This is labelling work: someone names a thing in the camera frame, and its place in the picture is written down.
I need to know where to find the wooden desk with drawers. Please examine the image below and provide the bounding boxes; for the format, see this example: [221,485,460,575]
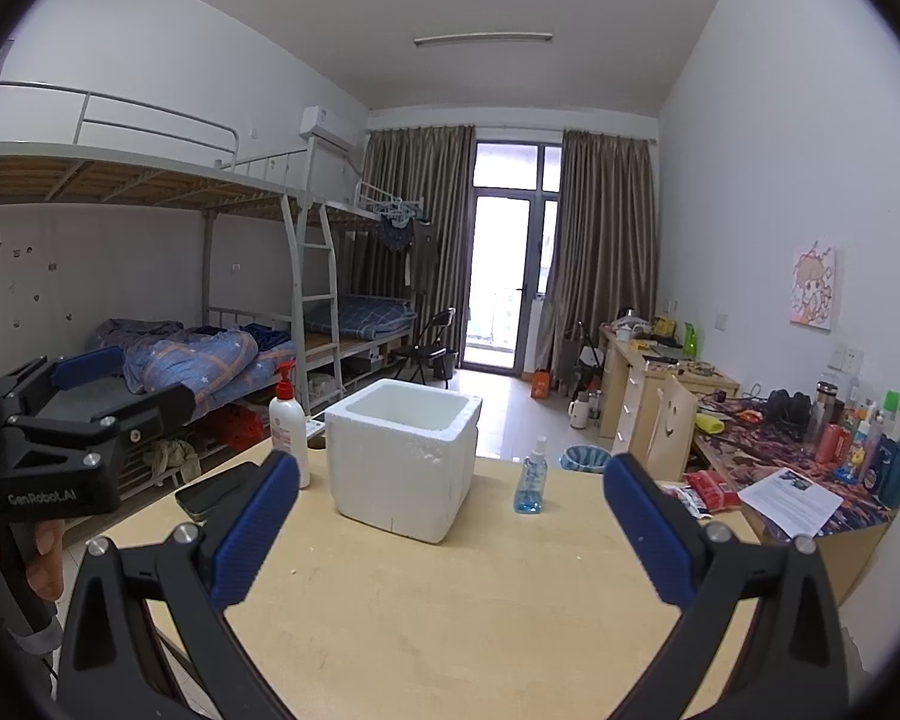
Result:
[598,322,742,443]

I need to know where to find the dark blue blanket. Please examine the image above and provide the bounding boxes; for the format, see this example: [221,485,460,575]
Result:
[90,317,186,365]

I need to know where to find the blue trash bin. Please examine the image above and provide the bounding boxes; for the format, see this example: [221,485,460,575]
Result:
[559,444,612,475]

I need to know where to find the white air conditioner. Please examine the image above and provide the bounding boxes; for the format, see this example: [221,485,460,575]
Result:
[300,105,361,151]

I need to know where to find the white snack packet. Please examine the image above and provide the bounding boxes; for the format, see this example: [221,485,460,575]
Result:
[660,484,702,518]

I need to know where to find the white pump lotion bottle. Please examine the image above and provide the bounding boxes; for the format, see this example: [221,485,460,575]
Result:
[268,360,312,490]

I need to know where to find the red storage bag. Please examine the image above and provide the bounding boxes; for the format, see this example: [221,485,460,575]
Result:
[195,405,267,451]

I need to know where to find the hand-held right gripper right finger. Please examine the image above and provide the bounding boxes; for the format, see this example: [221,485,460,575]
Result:
[602,452,871,720]

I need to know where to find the large red snack packet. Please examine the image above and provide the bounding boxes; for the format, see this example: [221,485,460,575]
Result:
[684,469,742,515]

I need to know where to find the glass balcony door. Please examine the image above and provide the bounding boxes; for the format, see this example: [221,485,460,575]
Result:
[461,139,567,372]

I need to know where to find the black folding chair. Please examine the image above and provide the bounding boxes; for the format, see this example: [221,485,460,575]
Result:
[574,321,608,395]
[401,307,457,389]

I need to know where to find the patterned table cloth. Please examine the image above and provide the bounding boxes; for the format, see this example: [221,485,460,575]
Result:
[694,397,897,541]

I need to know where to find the white metal bunk bed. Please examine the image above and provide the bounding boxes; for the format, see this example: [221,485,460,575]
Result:
[0,79,338,488]
[296,180,428,391]

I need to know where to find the printed paper sheet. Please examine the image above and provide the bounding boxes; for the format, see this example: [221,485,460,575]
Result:
[739,467,845,539]

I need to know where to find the brown curtain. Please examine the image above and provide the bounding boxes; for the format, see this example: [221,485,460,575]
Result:
[551,129,661,383]
[361,124,477,331]

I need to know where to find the hanging dark clothes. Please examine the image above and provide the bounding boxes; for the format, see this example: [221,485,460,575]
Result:
[375,210,440,293]

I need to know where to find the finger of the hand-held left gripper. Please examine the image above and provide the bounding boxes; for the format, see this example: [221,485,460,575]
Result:
[0,345,126,421]
[4,382,196,466]

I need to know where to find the wooden chair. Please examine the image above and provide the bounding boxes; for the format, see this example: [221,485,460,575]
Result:
[645,373,698,485]

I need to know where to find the blue patterned quilt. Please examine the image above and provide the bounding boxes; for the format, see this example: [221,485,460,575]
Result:
[124,328,260,410]

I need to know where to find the pink wall poster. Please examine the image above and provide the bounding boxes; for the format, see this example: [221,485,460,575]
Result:
[789,240,837,332]

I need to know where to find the blue spray bottle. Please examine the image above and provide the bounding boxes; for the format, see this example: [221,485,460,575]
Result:
[514,436,550,516]

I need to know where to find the row of toiletry bottles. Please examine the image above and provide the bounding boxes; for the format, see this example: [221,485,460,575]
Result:
[810,379,900,507]

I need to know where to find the ceiling tube lamp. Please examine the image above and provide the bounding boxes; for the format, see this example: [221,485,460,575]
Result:
[412,31,554,48]

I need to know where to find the person's left hand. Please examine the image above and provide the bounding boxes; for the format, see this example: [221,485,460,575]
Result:
[0,519,66,602]

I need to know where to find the black smartphone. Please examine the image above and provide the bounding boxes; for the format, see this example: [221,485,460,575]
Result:
[174,461,263,520]

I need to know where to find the black headphones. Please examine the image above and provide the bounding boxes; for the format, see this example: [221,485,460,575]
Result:
[765,388,811,430]

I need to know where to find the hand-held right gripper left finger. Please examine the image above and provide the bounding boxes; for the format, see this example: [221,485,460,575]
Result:
[56,450,301,720]

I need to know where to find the white foam box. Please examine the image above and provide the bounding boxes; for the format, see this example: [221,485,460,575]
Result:
[324,379,483,545]

